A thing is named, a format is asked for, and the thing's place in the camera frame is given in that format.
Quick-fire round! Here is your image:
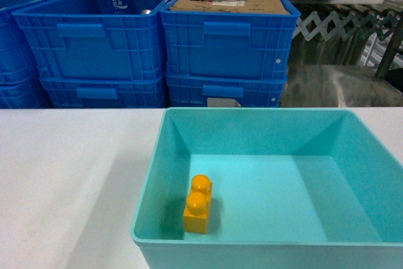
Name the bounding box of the blue crate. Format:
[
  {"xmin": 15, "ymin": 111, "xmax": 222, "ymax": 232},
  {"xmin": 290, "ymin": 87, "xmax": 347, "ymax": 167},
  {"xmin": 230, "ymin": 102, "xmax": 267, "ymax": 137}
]
[
  {"xmin": 40, "ymin": 77, "xmax": 167, "ymax": 108},
  {"xmin": 161, "ymin": 0, "xmax": 300, "ymax": 81},
  {"xmin": 13, "ymin": 0, "xmax": 166, "ymax": 81},
  {"xmin": 166, "ymin": 75, "xmax": 287, "ymax": 108}
]

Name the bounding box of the upper left blue crate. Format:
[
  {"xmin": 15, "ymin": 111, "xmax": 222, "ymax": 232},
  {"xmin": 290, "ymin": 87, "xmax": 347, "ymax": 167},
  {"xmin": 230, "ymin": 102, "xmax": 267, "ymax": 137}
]
[{"xmin": 13, "ymin": 0, "xmax": 166, "ymax": 81}]

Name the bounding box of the teal plastic box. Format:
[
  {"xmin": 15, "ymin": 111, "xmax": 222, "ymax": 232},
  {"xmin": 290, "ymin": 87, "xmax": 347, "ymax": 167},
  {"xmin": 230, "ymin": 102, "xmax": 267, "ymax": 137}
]
[{"xmin": 131, "ymin": 108, "xmax": 402, "ymax": 268}]

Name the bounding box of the brown cardboard sheet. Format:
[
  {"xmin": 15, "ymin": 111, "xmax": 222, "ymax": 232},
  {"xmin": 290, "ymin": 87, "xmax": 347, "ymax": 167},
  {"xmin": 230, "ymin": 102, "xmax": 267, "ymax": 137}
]
[{"xmin": 169, "ymin": 0, "xmax": 290, "ymax": 14}]

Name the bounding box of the expandable roller conveyor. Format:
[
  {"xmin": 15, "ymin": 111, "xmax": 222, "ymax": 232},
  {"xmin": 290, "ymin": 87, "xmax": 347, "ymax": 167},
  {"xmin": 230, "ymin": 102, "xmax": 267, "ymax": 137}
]
[{"xmin": 292, "ymin": 0, "xmax": 401, "ymax": 42}]

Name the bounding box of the upper right blue crate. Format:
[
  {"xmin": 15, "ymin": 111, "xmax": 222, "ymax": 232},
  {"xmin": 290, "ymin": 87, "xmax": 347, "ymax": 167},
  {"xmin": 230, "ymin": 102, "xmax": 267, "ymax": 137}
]
[{"xmin": 161, "ymin": 0, "xmax": 300, "ymax": 81}]

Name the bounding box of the yellow toy block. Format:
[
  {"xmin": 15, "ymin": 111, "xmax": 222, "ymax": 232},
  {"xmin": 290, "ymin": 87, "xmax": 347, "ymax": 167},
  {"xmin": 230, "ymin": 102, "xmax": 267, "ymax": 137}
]
[{"xmin": 183, "ymin": 175, "xmax": 213, "ymax": 234}]

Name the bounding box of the lower left blue crate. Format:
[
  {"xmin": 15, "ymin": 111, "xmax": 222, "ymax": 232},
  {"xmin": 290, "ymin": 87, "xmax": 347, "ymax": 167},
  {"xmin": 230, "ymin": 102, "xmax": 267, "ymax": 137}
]
[{"xmin": 40, "ymin": 77, "xmax": 167, "ymax": 108}]

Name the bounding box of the lower right blue crate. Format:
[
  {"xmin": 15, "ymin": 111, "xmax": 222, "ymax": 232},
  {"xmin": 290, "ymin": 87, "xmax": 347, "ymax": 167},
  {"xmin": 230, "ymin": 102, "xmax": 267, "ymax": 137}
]
[{"xmin": 166, "ymin": 75, "xmax": 287, "ymax": 108}]

